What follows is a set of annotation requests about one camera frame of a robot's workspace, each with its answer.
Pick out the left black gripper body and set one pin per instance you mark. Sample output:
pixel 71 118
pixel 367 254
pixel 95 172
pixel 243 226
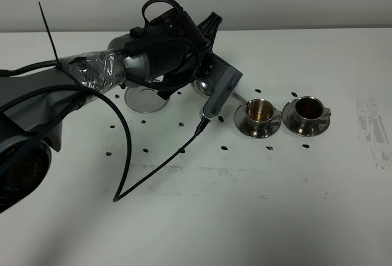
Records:
pixel 176 49

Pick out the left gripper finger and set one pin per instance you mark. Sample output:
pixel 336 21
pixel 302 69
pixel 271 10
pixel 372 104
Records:
pixel 209 27

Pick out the stainless steel teapot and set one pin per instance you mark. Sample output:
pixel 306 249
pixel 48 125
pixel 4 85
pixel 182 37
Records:
pixel 204 89

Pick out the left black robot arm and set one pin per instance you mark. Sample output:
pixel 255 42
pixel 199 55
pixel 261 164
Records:
pixel 36 98

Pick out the teapot steel saucer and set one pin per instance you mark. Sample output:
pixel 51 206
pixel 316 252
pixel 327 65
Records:
pixel 142 99

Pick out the left cup steel saucer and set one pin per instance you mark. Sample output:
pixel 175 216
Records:
pixel 254 131

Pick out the cup steel saucer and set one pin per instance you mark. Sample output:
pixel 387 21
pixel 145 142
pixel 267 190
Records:
pixel 298 129
pixel 254 131

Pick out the left steel teacup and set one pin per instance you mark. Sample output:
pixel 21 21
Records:
pixel 260 112

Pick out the steel teacup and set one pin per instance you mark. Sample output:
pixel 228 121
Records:
pixel 309 111
pixel 260 112

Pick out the right cup steel saucer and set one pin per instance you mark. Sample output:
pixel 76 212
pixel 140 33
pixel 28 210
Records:
pixel 298 129

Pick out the right steel teacup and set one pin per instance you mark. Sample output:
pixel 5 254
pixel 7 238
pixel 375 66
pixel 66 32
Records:
pixel 309 111

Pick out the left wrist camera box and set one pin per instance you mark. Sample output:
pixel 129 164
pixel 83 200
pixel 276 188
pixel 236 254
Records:
pixel 222 78

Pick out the black cable zip tie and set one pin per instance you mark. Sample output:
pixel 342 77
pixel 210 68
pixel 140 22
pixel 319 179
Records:
pixel 53 42

